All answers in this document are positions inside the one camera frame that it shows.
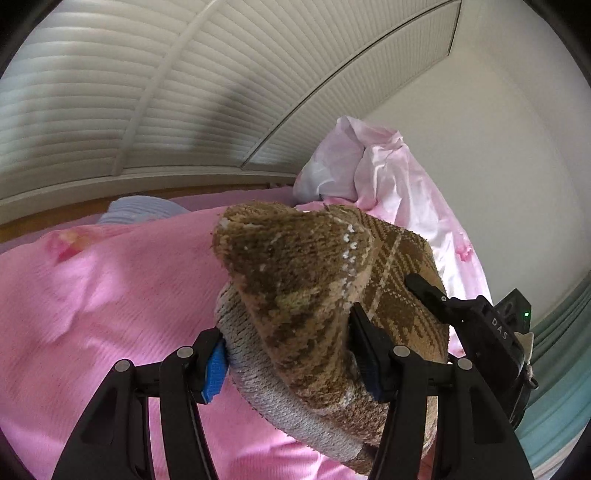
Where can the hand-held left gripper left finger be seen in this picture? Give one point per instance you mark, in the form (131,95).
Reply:
(214,374)

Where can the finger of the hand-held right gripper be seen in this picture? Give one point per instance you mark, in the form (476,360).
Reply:
(427,293)

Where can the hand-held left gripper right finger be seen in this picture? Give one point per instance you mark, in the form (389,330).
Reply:
(371,383)

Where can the green curtain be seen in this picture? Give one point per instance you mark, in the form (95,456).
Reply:
(554,369)

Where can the bright pink knit blanket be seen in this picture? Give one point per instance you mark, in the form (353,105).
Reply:
(106,300)

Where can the lilac striped cloth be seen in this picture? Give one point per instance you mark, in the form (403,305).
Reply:
(138,210)

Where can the white louvered door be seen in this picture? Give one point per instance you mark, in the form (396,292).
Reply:
(369,83)
(138,83)

